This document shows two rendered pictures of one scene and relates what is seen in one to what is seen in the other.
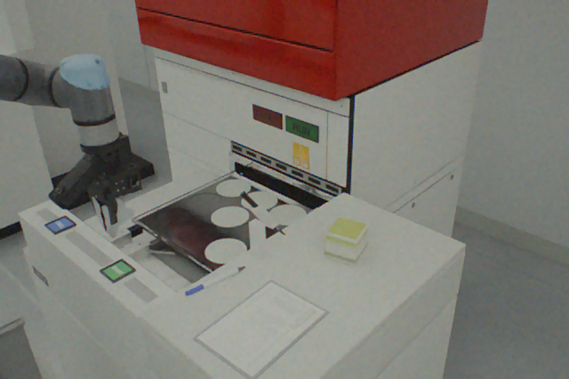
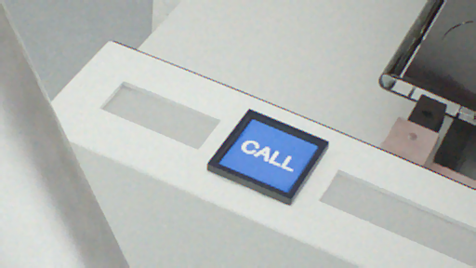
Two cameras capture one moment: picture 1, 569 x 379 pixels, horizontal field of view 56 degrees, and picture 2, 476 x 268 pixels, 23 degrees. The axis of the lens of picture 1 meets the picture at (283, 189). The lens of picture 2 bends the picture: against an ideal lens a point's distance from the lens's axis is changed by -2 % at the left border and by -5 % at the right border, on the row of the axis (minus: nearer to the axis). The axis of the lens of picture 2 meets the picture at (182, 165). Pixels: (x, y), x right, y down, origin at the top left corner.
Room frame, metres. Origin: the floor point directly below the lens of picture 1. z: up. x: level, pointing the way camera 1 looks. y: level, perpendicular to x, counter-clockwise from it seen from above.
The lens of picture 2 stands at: (0.61, 0.75, 1.47)
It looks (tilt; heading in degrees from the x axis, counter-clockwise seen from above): 46 degrees down; 342
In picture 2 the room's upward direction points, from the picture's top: 4 degrees clockwise
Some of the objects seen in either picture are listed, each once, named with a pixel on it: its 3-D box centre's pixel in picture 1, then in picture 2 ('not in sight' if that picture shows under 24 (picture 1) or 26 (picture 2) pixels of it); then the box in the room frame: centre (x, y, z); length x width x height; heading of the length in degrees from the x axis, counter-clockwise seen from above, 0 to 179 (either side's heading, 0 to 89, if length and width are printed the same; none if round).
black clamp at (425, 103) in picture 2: (134, 229); (425, 120); (1.15, 0.39, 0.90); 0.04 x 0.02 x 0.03; 135
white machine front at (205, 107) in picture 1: (241, 129); not in sight; (1.49, 0.12, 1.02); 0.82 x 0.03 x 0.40; 45
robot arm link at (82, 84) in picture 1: (86, 88); not in sight; (0.91, 0.34, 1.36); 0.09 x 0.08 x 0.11; 70
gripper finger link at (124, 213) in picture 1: (121, 217); not in sight; (0.90, 0.33, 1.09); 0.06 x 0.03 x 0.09; 134
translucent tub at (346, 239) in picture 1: (346, 240); not in sight; (0.94, -0.13, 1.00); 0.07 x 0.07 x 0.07; 60
